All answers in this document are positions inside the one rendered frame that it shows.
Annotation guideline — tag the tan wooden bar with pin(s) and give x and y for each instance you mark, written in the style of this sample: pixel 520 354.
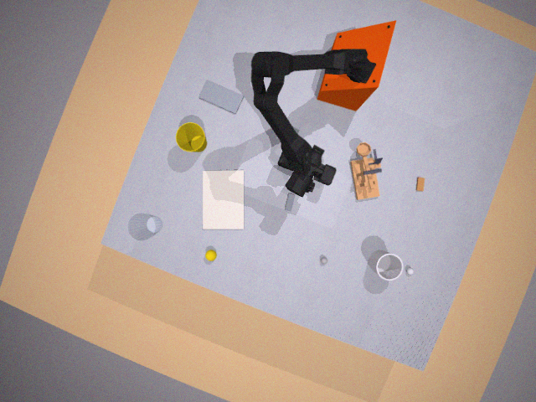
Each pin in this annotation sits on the tan wooden bar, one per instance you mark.
pixel 420 184

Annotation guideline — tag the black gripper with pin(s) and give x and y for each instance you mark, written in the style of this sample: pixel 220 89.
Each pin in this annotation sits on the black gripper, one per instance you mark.
pixel 325 174

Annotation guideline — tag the yellow ball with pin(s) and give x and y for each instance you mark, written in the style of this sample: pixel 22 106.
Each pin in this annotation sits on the yellow ball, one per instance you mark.
pixel 210 255

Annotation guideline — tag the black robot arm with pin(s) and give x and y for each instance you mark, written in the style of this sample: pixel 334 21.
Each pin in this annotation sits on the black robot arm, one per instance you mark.
pixel 301 157

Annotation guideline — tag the wooden catapult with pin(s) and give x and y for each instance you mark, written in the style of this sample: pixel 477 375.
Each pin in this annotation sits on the wooden catapult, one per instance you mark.
pixel 364 173

